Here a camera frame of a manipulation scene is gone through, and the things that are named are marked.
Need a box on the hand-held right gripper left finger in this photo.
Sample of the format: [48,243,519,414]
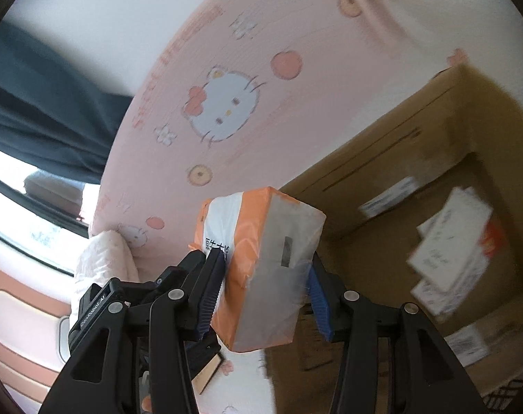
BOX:
[41,252,227,414]

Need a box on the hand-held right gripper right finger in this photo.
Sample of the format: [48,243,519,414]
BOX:
[307,260,488,414]

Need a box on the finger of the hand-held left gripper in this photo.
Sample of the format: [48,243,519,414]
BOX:
[181,331,223,382]
[155,249,207,298]

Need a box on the brown cardboard package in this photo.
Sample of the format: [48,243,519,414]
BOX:
[191,351,226,395]

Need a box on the orange white tissue pack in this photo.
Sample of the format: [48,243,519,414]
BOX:
[193,187,327,353]

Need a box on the white floral card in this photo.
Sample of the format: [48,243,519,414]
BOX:
[411,263,491,322]

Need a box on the brown cardboard box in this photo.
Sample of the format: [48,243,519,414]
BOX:
[265,64,523,414]

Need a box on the white notepad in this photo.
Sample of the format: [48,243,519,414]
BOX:
[408,187,494,290]

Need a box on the red envelope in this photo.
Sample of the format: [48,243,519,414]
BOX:
[477,220,504,260]

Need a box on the white pink print pillow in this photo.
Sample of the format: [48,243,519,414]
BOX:
[74,230,140,307]

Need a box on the pink white furniture panel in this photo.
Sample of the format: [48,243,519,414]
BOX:
[0,261,74,397]

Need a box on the bright window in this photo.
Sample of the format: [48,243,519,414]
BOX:
[0,142,100,274]

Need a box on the dark curtain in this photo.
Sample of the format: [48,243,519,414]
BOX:
[0,21,135,182]

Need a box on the pink cat print padded bed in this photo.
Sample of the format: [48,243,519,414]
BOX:
[89,0,523,414]

